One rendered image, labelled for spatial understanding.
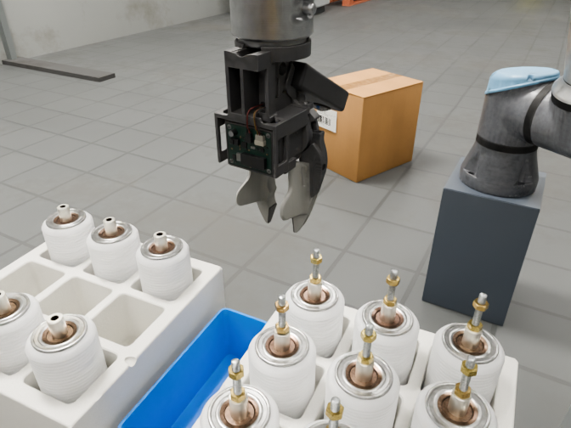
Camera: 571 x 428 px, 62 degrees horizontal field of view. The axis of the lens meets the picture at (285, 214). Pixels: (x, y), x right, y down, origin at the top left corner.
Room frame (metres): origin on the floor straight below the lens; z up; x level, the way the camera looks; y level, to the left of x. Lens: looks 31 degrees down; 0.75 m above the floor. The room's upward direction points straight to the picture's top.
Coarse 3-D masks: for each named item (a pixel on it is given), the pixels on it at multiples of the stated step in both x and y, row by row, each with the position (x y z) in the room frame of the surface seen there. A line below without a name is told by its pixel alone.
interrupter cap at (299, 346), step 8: (272, 328) 0.50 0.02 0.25; (296, 328) 0.50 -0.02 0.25; (264, 336) 0.49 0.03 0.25; (272, 336) 0.49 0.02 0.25; (296, 336) 0.49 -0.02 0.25; (304, 336) 0.49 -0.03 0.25; (256, 344) 0.47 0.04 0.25; (264, 344) 0.47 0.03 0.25; (272, 344) 0.48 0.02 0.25; (296, 344) 0.47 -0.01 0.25; (304, 344) 0.47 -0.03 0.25; (264, 352) 0.46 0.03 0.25; (272, 352) 0.46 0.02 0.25; (280, 352) 0.46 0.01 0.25; (288, 352) 0.46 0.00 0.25; (296, 352) 0.46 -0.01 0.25; (304, 352) 0.46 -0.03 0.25; (264, 360) 0.44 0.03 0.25; (272, 360) 0.44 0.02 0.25; (280, 360) 0.44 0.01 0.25; (288, 360) 0.44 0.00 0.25; (296, 360) 0.44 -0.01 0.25
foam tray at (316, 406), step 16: (272, 320) 0.60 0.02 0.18; (352, 320) 0.60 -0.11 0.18; (352, 336) 0.56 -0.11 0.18; (432, 336) 0.56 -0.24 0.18; (336, 352) 0.53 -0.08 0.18; (416, 352) 0.55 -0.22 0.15; (320, 368) 0.50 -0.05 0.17; (416, 368) 0.49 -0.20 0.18; (512, 368) 0.49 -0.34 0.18; (224, 384) 0.47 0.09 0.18; (320, 384) 0.47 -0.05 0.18; (416, 384) 0.47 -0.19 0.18; (512, 384) 0.47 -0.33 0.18; (320, 400) 0.44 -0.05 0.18; (400, 400) 0.44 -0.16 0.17; (496, 400) 0.44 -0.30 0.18; (512, 400) 0.44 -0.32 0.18; (304, 416) 0.41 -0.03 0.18; (320, 416) 0.43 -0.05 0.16; (400, 416) 0.41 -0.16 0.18; (496, 416) 0.41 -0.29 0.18; (512, 416) 0.41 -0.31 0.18
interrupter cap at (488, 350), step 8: (448, 328) 0.50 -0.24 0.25; (456, 328) 0.50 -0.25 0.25; (464, 328) 0.50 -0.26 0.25; (448, 336) 0.49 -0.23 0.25; (456, 336) 0.49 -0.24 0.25; (488, 336) 0.49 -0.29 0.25; (448, 344) 0.47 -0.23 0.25; (456, 344) 0.47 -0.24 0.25; (480, 344) 0.48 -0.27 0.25; (488, 344) 0.47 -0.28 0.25; (496, 344) 0.47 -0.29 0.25; (456, 352) 0.46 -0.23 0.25; (464, 352) 0.46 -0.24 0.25; (472, 352) 0.46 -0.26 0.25; (480, 352) 0.46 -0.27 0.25; (488, 352) 0.46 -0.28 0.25; (496, 352) 0.46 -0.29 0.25; (480, 360) 0.44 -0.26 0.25; (488, 360) 0.44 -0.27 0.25
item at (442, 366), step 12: (432, 348) 0.49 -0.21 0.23; (444, 348) 0.47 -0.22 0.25; (432, 360) 0.47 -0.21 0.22; (444, 360) 0.45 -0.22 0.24; (456, 360) 0.45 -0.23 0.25; (504, 360) 0.45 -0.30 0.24; (432, 372) 0.47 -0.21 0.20; (444, 372) 0.45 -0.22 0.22; (456, 372) 0.44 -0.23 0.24; (480, 372) 0.43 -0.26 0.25; (492, 372) 0.43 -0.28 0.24; (480, 384) 0.43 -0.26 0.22; (492, 384) 0.44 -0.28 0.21; (492, 396) 0.45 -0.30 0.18
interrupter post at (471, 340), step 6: (468, 330) 0.47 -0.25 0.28; (480, 330) 0.47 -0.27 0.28; (468, 336) 0.47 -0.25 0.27; (474, 336) 0.47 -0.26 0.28; (480, 336) 0.47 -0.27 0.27; (462, 342) 0.48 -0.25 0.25; (468, 342) 0.47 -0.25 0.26; (474, 342) 0.47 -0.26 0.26; (468, 348) 0.47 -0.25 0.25; (474, 348) 0.47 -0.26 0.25
